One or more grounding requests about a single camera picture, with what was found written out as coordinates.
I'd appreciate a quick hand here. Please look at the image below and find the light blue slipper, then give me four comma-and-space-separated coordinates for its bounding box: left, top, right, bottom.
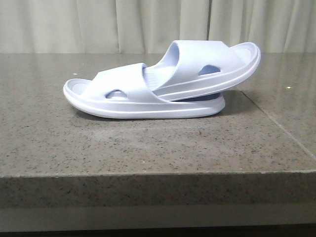
63, 63, 225, 119
143, 40, 261, 101

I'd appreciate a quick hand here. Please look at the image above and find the grey-green curtain panel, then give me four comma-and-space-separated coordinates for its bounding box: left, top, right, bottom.
0, 0, 211, 53
209, 0, 316, 53

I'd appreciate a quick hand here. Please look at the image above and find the grey-green right curtain panel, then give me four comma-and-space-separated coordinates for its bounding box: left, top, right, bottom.
0, 0, 211, 53

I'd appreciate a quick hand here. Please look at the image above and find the grey-green left curtain panel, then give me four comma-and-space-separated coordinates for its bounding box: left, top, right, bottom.
209, 0, 316, 53

